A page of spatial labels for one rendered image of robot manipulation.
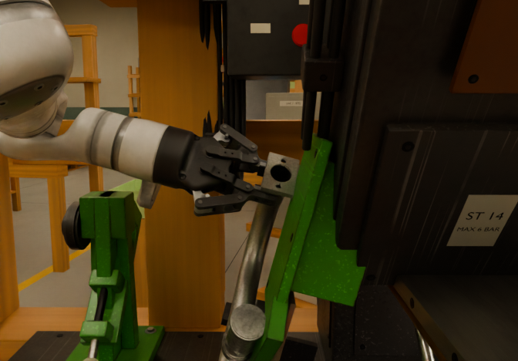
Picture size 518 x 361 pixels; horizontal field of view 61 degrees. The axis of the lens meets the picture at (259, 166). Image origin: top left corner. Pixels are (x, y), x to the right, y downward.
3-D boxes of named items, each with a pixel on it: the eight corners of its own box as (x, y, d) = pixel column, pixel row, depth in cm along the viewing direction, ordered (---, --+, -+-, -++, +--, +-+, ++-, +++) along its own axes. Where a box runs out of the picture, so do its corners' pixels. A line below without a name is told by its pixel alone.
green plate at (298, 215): (342, 358, 45) (404, 161, 43) (263, 338, 45) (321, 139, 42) (326, 306, 56) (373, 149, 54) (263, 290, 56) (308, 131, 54)
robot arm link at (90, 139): (101, 180, 51) (124, 109, 53) (-29, 146, 51) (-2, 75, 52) (116, 187, 58) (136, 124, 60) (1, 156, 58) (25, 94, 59)
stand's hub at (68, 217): (77, 256, 66) (74, 207, 65) (56, 256, 66) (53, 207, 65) (96, 241, 73) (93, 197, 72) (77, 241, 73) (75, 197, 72)
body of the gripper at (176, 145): (144, 162, 50) (223, 183, 51) (167, 109, 55) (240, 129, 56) (146, 195, 56) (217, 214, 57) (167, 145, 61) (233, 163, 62)
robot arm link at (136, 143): (173, 160, 65) (131, 149, 64) (173, 109, 55) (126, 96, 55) (151, 213, 59) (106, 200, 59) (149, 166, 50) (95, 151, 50)
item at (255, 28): (338, 75, 67) (341, -29, 65) (227, 75, 68) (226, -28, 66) (326, 79, 80) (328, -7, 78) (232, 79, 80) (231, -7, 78)
